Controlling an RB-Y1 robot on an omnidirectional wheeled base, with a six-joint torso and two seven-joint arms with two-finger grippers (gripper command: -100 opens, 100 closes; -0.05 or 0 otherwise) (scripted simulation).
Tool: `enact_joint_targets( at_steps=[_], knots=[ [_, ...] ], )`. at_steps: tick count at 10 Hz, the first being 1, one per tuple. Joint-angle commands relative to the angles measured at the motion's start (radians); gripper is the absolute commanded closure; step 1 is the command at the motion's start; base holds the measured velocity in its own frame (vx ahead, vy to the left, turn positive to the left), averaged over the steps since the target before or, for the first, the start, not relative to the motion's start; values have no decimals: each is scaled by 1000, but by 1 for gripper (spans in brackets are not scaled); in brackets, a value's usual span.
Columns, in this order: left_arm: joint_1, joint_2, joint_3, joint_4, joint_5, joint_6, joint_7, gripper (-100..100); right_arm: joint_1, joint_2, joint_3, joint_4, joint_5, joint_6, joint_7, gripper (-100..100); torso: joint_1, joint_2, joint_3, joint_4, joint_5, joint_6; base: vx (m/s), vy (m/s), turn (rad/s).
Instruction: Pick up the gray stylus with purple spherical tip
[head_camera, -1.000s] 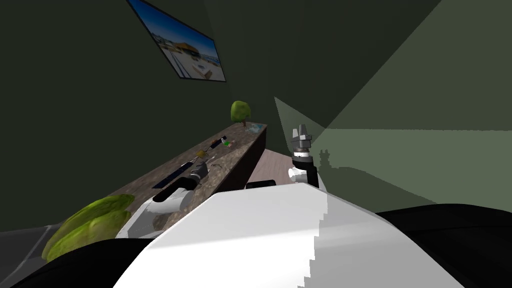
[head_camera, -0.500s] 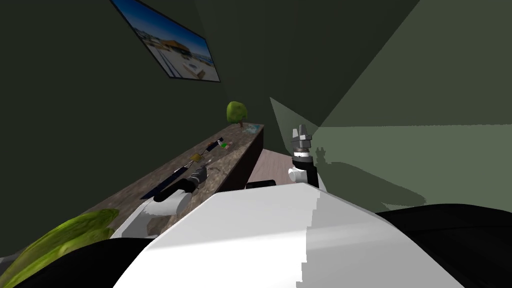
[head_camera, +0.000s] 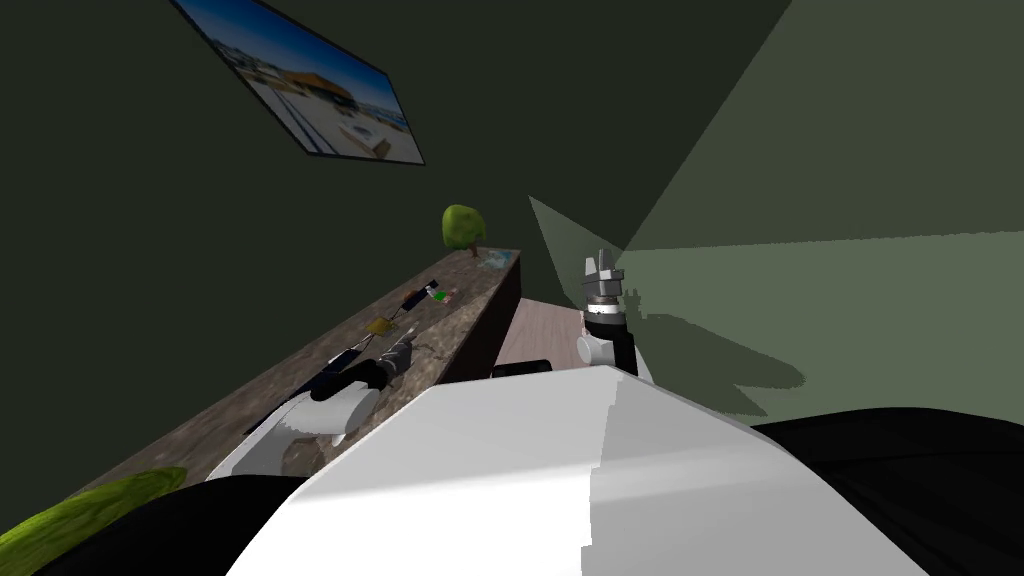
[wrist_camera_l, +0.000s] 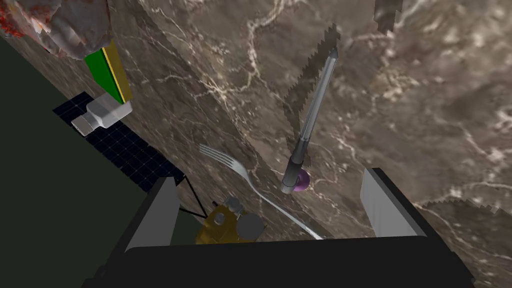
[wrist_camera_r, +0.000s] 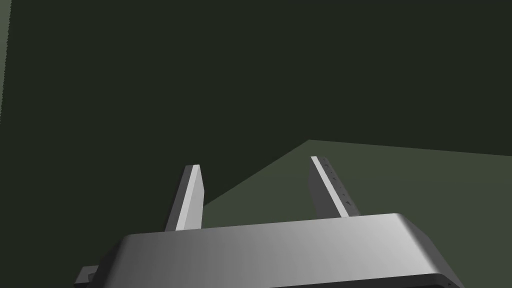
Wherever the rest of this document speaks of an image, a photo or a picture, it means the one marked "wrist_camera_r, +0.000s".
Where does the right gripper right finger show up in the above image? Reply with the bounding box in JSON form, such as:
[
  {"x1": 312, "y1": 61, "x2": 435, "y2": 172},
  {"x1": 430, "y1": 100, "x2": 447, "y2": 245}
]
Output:
[{"x1": 308, "y1": 155, "x2": 362, "y2": 220}]

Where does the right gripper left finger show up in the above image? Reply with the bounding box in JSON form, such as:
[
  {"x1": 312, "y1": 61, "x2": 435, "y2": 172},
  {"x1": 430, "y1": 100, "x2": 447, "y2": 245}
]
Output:
[{"x1": 164, "y1": 163, "x2": 205, "y2": 233}]

